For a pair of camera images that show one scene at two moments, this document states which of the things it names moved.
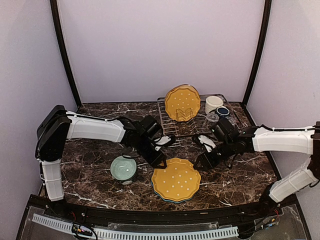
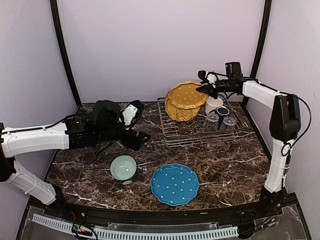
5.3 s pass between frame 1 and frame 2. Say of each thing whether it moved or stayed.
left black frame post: stayed
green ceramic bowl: stayed
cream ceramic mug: stayed
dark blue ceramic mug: stayed
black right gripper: moved
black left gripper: moved
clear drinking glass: stayed
